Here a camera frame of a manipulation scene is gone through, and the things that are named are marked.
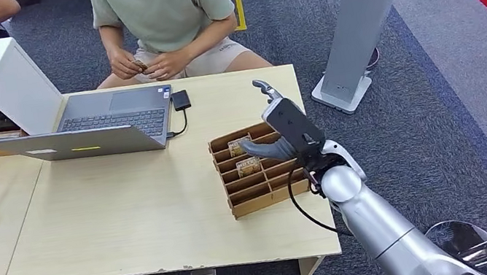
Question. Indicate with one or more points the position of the grey laptop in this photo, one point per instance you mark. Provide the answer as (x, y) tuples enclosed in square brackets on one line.
[(78, 143)]

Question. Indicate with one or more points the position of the cardboard card organizer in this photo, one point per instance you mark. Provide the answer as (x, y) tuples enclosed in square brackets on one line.
[(258, 202)]

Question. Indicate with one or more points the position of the black usb hub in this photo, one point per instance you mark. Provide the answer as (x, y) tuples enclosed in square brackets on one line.
[(181, 100)]

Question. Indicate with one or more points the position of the wooden table leg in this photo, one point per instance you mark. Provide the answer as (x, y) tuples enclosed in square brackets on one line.
[(308, 268)]

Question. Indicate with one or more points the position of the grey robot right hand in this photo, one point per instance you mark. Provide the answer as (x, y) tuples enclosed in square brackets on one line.
[(293, 126)]

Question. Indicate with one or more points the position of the person's right hand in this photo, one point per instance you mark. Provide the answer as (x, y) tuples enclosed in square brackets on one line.
[(122, 63)]

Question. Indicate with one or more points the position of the person's right forearm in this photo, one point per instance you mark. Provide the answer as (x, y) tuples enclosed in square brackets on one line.
[(112, 39)]

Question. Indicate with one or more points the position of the brown patterned card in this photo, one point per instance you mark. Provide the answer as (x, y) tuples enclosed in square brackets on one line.
[(239, 148), (248, 167)]

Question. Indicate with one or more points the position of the person's left hand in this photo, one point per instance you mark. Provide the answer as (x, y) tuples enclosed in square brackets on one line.
[(168, 65)]

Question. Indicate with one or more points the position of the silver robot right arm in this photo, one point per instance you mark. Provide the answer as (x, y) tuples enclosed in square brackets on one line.
[(373, 218)]

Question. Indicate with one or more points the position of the small brown card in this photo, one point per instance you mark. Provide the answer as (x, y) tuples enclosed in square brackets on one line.
[(140, 66)]

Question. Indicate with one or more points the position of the person's left forearm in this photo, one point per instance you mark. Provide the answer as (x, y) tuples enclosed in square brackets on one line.
[(208, 37)]

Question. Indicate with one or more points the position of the grey kiosk stand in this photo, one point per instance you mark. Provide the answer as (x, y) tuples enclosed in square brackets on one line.
[(359, 5)]

